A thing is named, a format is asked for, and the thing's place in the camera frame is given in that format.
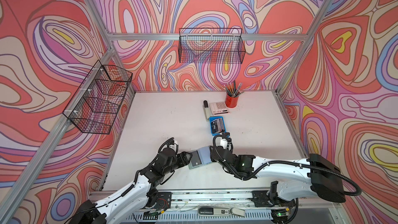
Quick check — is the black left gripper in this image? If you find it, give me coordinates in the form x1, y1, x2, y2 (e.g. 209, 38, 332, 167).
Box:
162, 152, 194, 177

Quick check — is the dark grey card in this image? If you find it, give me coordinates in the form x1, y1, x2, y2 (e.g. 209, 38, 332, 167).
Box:
190, 150, 202, 167

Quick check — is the mint green card holder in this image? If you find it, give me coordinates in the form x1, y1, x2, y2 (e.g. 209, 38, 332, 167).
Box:
188, 146, 212, 170

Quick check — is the blue plastic card tray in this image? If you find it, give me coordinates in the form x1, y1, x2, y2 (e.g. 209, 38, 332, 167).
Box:
209, 116, 226, 136

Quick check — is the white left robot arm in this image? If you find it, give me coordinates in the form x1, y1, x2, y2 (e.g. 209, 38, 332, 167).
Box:
65, 138, 192, 224

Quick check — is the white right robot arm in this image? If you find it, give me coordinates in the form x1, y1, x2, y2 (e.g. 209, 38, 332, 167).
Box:
210, 146, 362, 203

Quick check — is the stack of cards in tray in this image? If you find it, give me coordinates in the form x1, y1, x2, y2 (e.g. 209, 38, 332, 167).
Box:
210, 118, 225, 134

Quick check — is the beige stapler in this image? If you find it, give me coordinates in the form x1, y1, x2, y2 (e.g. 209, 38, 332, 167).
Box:
203, 100, 211, 121

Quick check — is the pink desk calculator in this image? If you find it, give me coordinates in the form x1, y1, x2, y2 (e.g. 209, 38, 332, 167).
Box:
209, 102, 229, 116

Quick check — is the red metal pencil bucket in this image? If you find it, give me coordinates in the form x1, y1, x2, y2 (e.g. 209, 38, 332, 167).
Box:
225, 94, 239, 108

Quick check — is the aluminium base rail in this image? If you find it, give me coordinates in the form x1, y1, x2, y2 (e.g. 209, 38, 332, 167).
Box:
86, 186, 340, 224

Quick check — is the grey handheld device on rail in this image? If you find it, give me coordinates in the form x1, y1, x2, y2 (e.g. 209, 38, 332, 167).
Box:
198, 206, 246, 217

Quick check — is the black wire basket left wall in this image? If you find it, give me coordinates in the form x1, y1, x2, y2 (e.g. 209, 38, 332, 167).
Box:
63, 61, 132, 134

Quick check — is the black wire basket wall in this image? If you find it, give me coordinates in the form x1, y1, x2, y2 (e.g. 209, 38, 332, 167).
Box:
63, 61, 132, 134
178, 28, 246, 64

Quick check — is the black wire basket back wall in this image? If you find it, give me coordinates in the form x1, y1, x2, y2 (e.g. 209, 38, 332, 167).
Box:
178, 28, 246, 64

